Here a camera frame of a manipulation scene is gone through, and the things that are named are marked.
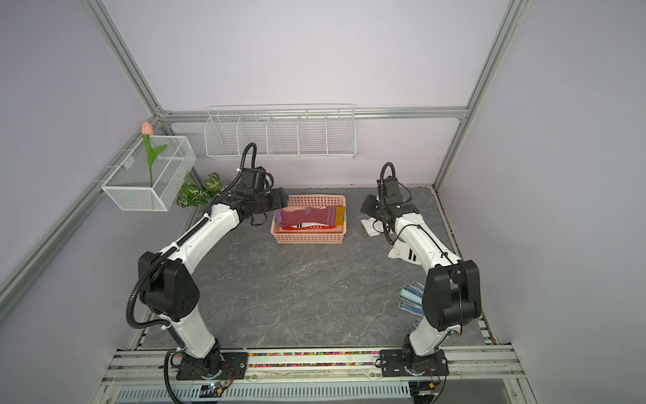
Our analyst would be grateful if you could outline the purple striped sock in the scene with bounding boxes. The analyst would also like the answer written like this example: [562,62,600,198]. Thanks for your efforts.
[274,206,345,227]

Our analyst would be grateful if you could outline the pink artificial tulip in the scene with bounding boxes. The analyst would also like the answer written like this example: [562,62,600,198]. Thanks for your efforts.
[141,122,168,187]

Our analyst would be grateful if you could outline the white sock navy stripes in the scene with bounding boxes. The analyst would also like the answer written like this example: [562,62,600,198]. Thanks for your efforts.
[388,241,420,265]

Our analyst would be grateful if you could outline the potted green plant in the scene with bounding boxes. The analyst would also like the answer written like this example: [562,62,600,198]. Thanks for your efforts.
[176,173,222,208]

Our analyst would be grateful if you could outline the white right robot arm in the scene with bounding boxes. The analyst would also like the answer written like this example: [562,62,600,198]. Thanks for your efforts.
[361,176,482,375]

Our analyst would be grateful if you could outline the pink plastic basket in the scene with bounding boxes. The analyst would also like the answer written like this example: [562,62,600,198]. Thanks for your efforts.
[271,195,348,244]

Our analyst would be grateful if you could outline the red christmas sock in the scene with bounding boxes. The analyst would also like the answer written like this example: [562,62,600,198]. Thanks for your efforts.
[279,225,342,233]

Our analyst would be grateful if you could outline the white mesh wall box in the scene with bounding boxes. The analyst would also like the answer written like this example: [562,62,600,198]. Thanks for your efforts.
[101,136,196,212]

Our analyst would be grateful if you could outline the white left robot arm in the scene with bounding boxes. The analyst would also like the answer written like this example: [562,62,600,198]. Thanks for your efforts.
[125,167,289,378]

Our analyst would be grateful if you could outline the plain white sock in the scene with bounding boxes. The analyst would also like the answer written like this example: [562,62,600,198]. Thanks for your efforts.
[361,219,384,237]

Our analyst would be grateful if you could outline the white wire wall shelf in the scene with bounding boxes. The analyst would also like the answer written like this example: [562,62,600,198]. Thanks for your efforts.
[205,104,357,159]

